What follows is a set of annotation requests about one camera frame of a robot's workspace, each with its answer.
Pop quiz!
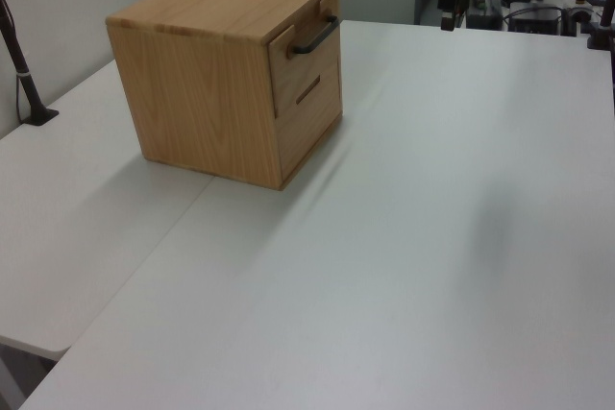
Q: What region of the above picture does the black clamp pole stand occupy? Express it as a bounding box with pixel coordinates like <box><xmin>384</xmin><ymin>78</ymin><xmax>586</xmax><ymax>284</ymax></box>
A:
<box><xmin>584</xmin><ymin>0</ymin><xmax>615</xmax><ymax>51</ymax></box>

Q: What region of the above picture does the black camera pole with base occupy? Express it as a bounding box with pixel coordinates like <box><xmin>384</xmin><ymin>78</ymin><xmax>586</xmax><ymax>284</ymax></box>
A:
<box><xmin>0</xmin><ymin>0</ymin><xmax>61</xmax><ymax>126</ymax></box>

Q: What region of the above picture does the black electronics box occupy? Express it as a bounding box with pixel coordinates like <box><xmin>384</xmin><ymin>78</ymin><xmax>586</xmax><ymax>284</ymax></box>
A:
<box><xmin>464</xmin><ymin>0</ymin><xmax>504</xmax><ymax>30</ymax></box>

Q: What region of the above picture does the wooden drawer with black handle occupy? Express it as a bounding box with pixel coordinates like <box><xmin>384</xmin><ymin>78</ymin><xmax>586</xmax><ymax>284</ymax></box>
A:
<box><xmin>268</xmin><ymin>0</ymin><xmax>344</xmax><ymax>119</ymax></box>

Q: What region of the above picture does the wooden cabinet box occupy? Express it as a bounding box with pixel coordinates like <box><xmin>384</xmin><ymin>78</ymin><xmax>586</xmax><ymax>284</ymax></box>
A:
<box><xmin>105</xmin><ymin>0</ymin><xmax>344</xmax><ymax>192</ymax></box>

